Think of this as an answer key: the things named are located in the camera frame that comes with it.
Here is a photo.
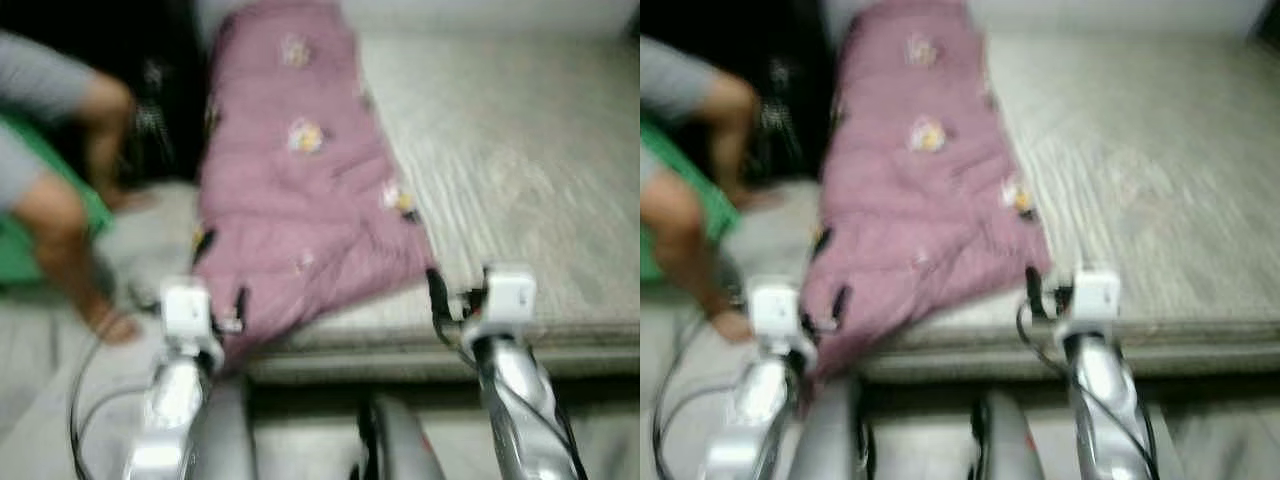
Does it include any pink cartoon print quilt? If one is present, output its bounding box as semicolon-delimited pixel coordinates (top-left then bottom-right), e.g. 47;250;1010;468
800;0;1053;381
192;0;436;376

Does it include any robot left leg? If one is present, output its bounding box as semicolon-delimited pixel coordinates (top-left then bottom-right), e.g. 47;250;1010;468
180;375;256;480
785;375;876;480

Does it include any robot leg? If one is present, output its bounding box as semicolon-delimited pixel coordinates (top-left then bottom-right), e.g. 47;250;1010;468
180;375;256;480
785;375;876;480
965;390;1046;480
355;395;446;480

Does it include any white quilted mattress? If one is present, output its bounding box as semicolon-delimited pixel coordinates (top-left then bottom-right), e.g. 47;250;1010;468
240;35;641;386
860;30;1280;381

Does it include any robot right leg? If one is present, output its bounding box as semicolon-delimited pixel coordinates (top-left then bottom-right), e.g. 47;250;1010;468
355;395;446;480
965;390;1046;480

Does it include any green plastic stool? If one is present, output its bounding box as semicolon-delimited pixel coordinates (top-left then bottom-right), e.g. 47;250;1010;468
640;120;741;281
0;110;113;286

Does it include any person in grey shorts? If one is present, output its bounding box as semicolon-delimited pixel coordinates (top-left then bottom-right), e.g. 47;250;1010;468
0;30;161;346
640;35;761;346

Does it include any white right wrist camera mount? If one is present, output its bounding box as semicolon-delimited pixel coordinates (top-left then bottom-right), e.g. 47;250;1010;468
1065;268;1121;336
465;265;538;341

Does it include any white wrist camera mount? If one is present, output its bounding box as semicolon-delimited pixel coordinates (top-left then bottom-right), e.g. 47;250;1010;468
1065;268;1121;336
465;265;538;341
750;280;804;346
160;283;213;346

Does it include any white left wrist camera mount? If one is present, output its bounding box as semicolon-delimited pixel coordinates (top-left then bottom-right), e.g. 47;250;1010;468
750;280;804;346
160;283;213;346

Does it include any dark bed frame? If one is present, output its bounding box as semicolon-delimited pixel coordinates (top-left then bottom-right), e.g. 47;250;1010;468
860;340;1280;389
245;340;641;389

